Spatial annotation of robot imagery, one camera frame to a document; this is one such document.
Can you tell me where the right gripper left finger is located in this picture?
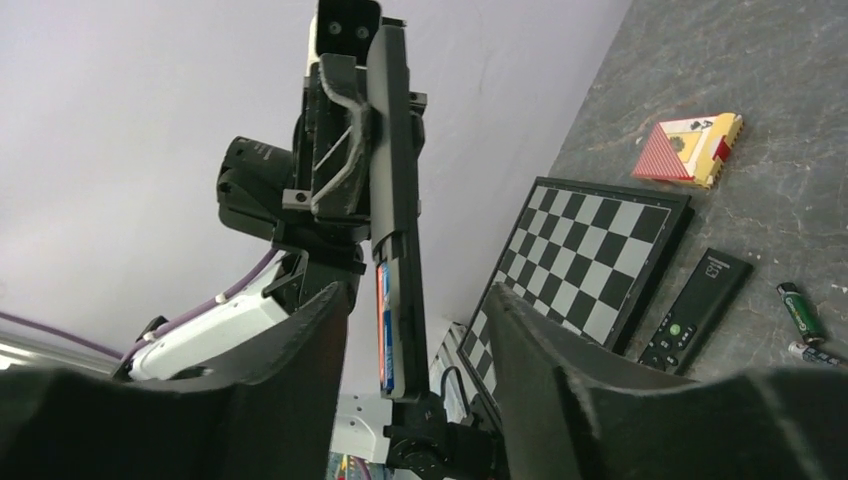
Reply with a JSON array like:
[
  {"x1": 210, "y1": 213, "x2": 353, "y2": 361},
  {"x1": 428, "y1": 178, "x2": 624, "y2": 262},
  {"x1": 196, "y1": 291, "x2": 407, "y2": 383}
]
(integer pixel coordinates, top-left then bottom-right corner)
[{"x1": 1, "y1": 283, "x2": 349, "y2": 479}]

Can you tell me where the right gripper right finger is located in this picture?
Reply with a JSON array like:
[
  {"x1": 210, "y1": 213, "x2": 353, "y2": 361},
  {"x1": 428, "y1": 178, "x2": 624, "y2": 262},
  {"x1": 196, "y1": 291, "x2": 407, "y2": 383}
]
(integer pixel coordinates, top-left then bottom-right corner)
[{"x1": 486, "y1": 283, "x2": 847, "y2": 479}]

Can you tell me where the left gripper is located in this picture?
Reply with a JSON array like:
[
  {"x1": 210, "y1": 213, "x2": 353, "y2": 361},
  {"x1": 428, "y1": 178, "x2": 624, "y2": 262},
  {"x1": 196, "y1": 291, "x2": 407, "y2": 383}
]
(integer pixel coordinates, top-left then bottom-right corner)
[{"x1": 287, "y1": 53, "x2": 426, "y2": 272}]

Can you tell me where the blue AAA battery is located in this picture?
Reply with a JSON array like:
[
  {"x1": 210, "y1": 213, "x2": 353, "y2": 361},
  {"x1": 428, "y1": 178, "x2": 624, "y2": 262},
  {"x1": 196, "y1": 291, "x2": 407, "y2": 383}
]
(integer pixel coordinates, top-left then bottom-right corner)
[{"x1": 382, "y1": 310, "x2": 395, "y2": 392}]

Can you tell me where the orange AAA battery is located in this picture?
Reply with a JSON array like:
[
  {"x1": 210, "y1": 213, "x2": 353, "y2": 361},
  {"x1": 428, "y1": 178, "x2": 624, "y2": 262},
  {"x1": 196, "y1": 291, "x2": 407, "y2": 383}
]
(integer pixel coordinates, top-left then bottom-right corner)
[{"x1": 375, "y1": 263, "x2": 387, "y2": 390}]

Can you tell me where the black remote with green button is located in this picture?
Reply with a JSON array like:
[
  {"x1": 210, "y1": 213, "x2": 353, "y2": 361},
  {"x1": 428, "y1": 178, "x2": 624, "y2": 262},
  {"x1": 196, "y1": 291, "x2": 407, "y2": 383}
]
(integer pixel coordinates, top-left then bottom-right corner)
[{"x1": 637, "y1": 248, "x2": 754, "y2": 376}]

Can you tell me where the slim black remote control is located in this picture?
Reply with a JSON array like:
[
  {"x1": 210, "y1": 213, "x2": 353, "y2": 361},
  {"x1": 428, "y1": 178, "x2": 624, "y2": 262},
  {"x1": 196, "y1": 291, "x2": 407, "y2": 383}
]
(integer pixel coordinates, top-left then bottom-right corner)
[{"x1": 367, "y1": 25, "x2": 429, "y2": 403}]

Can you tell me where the black white checkerboard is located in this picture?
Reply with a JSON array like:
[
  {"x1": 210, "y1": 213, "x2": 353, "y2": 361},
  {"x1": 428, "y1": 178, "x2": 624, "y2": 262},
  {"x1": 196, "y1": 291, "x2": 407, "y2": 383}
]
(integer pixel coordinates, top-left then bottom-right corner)
[{"x1": 457, "y1": 176, "x2": 696, "y2": 412}]

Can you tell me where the red beige small box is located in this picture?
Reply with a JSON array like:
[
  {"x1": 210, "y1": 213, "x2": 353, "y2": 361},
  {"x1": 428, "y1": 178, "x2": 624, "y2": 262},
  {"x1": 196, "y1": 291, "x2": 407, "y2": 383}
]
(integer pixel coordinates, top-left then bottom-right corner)
[{"x1": 631, "y1": 112, "x2": 744, "y2": 190}]

